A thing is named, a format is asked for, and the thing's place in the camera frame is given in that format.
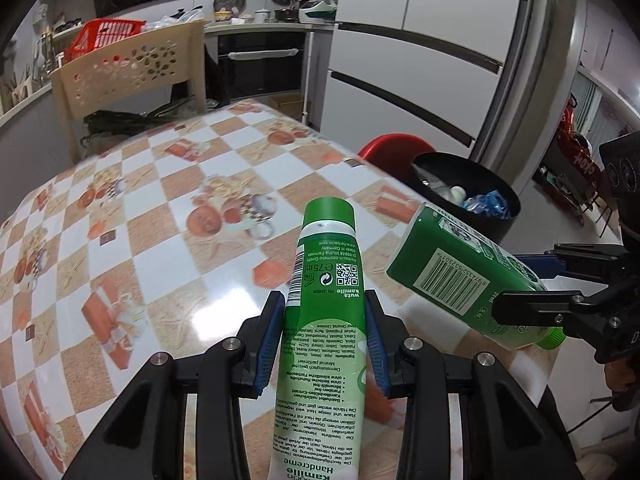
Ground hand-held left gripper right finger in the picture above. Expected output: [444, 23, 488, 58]
[364, 289, 586, 480]

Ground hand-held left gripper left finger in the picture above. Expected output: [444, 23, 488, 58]
[60, 290, 287, 480]

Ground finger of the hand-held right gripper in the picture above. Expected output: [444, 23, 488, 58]
[517, 242, 628, 281]
[491, 287, 613, 331]

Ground green white tube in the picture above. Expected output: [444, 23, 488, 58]
[270, 198, 368, 480]

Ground blue plastic bag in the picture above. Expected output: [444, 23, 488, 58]
[460, 189, 512, 218]

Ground green bottle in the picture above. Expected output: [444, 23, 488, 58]
[386, 202, 568, 351]

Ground black bin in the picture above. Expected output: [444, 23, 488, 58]
[411, 151, 522, 246]

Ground person's right forearm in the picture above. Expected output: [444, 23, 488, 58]
[602, 360, 640, 413]

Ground red printed cloth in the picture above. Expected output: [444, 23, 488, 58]
[542, 92, 603, 211]

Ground red plastic stool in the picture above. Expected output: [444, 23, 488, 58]
[356, 133, 436, 181]

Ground white refrigerator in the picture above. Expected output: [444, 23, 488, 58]
[300, 0, 538, 161]

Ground cardboard box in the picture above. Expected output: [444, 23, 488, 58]
[262, 92, 313, 123]

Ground green vegetables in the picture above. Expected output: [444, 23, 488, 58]
[82, 102, 198, 136]

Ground black built-in oven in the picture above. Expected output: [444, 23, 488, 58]
[216, 30, 307, 106]

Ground beige plastic chair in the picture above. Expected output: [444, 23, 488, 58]
[50, 19, 208, 163]

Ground white green kitchen appliance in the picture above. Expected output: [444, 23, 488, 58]
[298, 0, 338, 25]

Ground red plastic basket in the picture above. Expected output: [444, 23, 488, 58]
[62, 19, 147, 66]

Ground sliding door frame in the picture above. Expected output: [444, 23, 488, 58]
[470, 0, 616, 211]

